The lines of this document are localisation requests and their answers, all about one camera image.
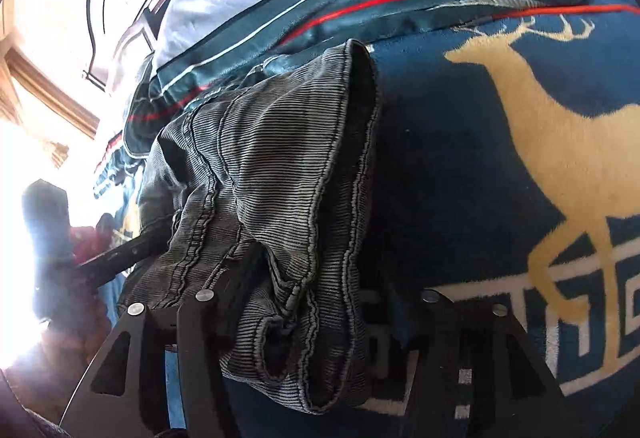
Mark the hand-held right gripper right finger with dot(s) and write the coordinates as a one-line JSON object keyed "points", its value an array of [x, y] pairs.
{"points": [[400, 318]]}

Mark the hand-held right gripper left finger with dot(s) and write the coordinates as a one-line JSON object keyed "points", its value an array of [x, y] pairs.
{"points": [[235, 288]]}

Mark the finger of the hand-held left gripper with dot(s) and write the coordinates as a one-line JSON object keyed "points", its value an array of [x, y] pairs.
{"points": [[115, 260]]}

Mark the red cloth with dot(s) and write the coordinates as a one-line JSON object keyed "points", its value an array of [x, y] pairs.
{"points": [[85, 238]]}

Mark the blue deer printed blanket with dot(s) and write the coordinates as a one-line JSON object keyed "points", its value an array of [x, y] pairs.
{"points": [[450, 168]]}

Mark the wooden window frame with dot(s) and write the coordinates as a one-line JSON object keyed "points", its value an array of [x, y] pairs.
{"points": [[50, 93]]}

